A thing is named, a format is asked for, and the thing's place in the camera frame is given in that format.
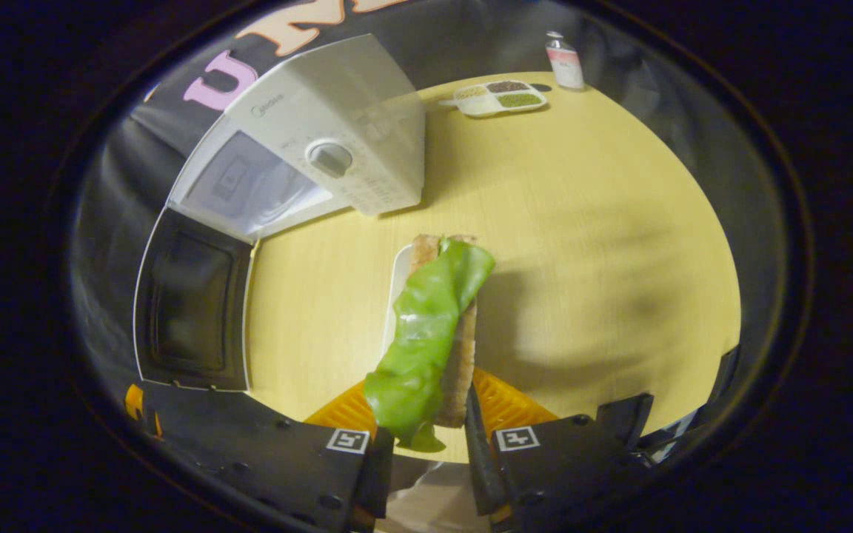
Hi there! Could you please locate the white rectangular tray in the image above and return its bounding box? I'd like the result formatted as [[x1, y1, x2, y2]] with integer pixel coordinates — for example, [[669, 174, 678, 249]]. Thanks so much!
[[381, 244, 416, 356]]

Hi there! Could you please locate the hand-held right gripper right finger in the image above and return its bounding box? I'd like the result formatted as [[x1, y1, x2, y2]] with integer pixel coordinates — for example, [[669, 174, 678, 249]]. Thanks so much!
[[464, 368, 657, 533]]

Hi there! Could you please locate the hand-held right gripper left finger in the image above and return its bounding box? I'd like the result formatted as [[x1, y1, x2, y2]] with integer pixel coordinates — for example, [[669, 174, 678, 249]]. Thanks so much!
[[204, 379, 396, 533]]

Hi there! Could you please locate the white divided grain dish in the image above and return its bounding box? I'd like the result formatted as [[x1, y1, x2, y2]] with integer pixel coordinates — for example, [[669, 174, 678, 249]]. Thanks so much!
[[441, 79, 549, 118]]

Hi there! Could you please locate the lettuce sandwich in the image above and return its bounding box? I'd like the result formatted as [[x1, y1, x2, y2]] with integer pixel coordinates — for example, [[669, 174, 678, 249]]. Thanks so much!
[[364, 234, 496, 454]]

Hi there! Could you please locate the white microwave oven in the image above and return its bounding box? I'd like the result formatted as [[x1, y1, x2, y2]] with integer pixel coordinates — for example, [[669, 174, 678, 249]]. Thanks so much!
[[133, 33, 427, 393]]

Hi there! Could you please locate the clear bottle with pink label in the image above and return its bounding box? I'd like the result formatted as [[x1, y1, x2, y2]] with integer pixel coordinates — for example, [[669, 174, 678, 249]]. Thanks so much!
[[545, 31, 586, 92]]

